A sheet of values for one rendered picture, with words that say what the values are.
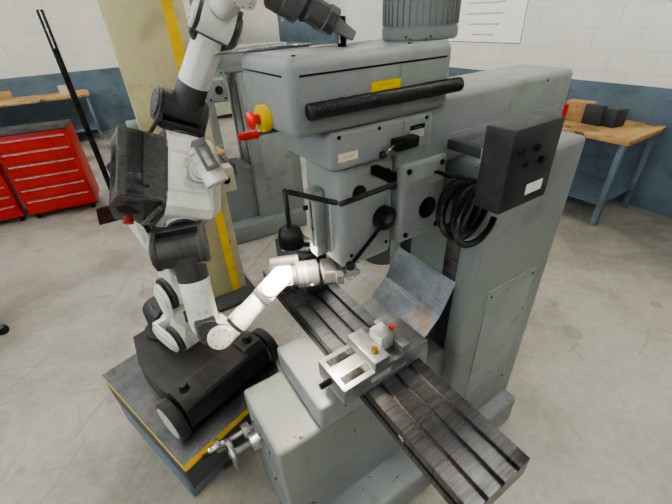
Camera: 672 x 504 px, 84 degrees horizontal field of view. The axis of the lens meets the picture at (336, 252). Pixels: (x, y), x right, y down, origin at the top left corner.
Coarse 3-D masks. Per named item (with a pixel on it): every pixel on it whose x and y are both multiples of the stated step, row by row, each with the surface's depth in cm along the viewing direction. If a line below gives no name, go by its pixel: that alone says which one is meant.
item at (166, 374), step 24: (144, 312) 190; (144, 336) 196; (240, 336) 193; (144, 360) 182; (168, 360) 181; (192, 360) 181; (216, 360) 177; (240, 360) 177; (264, 360) 188; (168, 384) 169; (192, 384) 164; (216, 384) 167; (240, 384) 179; (192, 408) 159
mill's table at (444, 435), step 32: (288, 288) 165; (320, 288) 164; (320, 320) 149; (352, 320) 146; (384, 384) 120; (416, 384) 120; (448, 384) 119; (384, 416) 113; (416, 416) 110; (448, 416) 110; (480, 416) 109; (416, 448) 102; (448, 448) 102; (480, 448) 102; (512, 448) 101; (448, 480) 95; (480, 480) 95; (512, 480) 98
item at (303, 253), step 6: (276, 240) 164; (306, 240) 160; (276, 246) 166; (306, 246) 158; (282, 252) 164; (288, 252) 159; (294, 252) 155; (300, 252) 154; (306, 252) 154; (300, 258) 152; (306, 258) 151; (312, 258) 154; (318, 258) 156; (324, 258) 159; (300, 288) 164; (306, 288) 159; (312, 288) 161
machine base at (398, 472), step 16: (496, 400) 196; (512, 400) 197; (496, 416) 191; (384, 464) 171; (400, 464) 171; (368, 480) 165; (384, 480) 165; (400, 480) 165; (416, 480) 166; (352, 496) 160; (368, 496) 160; (384, 496) 160; (400, 496) 164
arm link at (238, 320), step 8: (248, 304) 117; (256, 304) 117; (232, 312) 118; (240, 312) 116; (248, 312) 117; (256, 312) 118; (224, 320) 116; (232, 320) 116; (240, 320) 116; (248, 320) 117; (232, 328) 115; (240, 328) 116
